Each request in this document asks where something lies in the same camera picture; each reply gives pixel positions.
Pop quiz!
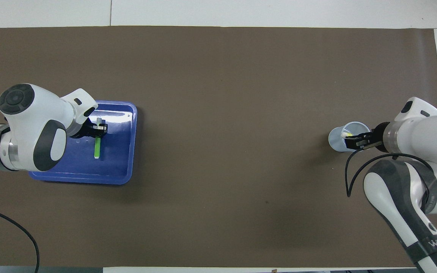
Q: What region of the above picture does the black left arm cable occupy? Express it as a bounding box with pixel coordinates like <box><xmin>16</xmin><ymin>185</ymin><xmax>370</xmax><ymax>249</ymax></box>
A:
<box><xmin>0</xmin><ymin>205</ymin><xmax>40</xmax><ymax>273</ymax></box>

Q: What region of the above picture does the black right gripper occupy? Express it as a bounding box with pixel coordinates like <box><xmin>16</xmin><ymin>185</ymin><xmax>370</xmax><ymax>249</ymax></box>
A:
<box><xmin>346</xmin><ymin>121</ymin><xmax>391</xmax><ymax>153</ymax></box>

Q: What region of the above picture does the blue plastic tray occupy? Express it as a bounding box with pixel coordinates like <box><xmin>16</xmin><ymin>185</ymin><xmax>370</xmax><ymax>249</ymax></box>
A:
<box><xmin>28</xmin><ymin>100</ymin><xmax>138</xmax><ymax>185</ymax></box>

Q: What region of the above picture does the clear plastic cup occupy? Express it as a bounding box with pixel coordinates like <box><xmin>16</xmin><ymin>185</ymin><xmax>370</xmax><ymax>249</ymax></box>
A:
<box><xmin>328</xmin><ymin>121</ymin><xmax>372</xmax><ymax>152</ymax></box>

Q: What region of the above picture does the green marker pen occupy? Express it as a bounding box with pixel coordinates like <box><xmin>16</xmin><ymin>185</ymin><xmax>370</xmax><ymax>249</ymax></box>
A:
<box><xmin>94</xmin><ymin>118</ymin><xmax>106</xmax><ymax>159</ymax></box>

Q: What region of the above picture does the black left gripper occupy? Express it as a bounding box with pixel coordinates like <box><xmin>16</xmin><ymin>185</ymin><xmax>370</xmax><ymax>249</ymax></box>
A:
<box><xmin>69</xmin><ymin>118</ymin><xmax>108</xmax><ymax>139</ymax></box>

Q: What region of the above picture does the brown table mat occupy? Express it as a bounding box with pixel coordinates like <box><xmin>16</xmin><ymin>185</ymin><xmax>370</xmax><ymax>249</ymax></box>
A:
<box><xmin>0</xmin><ymin>26</ymin><xmax>437</xmax><ymax>268</ymax></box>

